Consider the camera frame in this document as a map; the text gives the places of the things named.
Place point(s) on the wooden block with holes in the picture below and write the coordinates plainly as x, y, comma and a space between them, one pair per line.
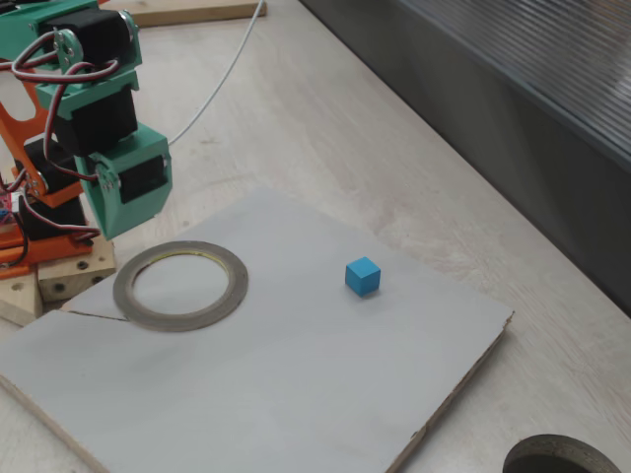
64, 276

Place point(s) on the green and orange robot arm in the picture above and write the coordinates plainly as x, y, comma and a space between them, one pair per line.
98, 123

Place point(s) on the long wooden plank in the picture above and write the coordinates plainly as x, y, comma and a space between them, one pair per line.
197, 12

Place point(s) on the red controller circuit board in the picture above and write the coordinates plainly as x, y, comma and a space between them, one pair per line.
5, 212

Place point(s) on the plain wooden block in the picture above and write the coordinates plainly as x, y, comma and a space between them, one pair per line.
20, 300

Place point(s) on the green gripper black servo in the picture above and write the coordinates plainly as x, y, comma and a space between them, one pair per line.
129, 207

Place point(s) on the white laminated chipboard panel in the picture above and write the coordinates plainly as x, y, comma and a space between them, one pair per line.
271, 384

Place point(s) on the blue cube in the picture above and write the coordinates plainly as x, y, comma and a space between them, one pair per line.
362, 278

